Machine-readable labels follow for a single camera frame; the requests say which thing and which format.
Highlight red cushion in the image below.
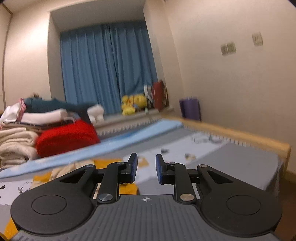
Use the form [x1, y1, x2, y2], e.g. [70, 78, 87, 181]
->
[153, 80, 168, 110]

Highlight grey printed bed sheet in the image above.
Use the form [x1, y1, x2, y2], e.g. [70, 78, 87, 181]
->
[0, 126, 285, 232]

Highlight cream folded blanket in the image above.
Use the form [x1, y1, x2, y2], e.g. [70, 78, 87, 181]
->
[0, 127, 40, 168]

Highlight beige and yellow hooded jacket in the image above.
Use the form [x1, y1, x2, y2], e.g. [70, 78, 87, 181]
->
[4, 156, 149, 240]

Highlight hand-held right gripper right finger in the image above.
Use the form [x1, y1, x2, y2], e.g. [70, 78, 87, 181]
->
[156, 154, 245, 204]

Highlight dark blue shark plush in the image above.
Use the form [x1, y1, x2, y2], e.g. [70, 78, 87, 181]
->
[24, 97, 95, 124]

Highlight light blue blanket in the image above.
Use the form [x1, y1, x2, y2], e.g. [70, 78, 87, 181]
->
[0, 120, 184, 179]

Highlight white plush toy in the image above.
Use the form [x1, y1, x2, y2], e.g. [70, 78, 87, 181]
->
[87, 104, 105, 124]

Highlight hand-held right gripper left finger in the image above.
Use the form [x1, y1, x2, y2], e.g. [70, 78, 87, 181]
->
[50, 153, 138, 204]

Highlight wooden bed frame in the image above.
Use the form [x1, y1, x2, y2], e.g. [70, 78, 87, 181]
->
[162, 113, 291, 172]

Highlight white and pink cloth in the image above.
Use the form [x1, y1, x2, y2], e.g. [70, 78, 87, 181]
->
[0, 98, 26, 124]

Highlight white and pink folded linens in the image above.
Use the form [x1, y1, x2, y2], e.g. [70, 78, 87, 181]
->
[1, 109, 77, 133]

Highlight window sill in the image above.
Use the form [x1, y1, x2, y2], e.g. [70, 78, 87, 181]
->
[95, 107, 174, 130]

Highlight blue curtain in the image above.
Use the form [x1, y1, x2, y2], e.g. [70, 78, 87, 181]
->
[60, 22, 159, 115]

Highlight yellow duck plush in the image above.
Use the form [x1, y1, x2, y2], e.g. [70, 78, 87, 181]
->
[121, 95, 137, 115]

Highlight yellow bear plush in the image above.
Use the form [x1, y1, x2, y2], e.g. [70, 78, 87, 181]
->
[133, 94, 148, 109]

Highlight red folded blanket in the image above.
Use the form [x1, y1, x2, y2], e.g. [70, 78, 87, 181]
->
[36, 120, 100, 158]

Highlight purple rolled mat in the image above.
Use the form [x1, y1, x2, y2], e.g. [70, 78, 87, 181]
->
[179, 97, 201, 121]

